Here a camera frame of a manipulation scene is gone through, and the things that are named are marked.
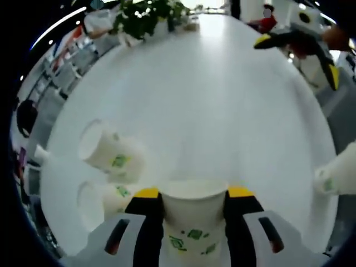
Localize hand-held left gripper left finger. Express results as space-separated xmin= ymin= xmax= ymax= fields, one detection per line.
xmin=63 ymin=186 xmax=165 ymax=267

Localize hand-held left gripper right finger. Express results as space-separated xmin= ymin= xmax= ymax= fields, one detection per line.
xmin=224 ymin=184 xmax=332 ymax=267

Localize person's right hand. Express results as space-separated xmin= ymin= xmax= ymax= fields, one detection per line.
xmin=322 ymin=24 xmax=352 ymax=51

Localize small beige tabletop object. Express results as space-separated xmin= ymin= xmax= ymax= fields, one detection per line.
xmin=182 ymin=21 xmax=201 ymax=32

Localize green potted plant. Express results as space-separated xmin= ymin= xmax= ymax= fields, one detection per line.
xmin=113 ymin=0 xmax=191 ymax=42

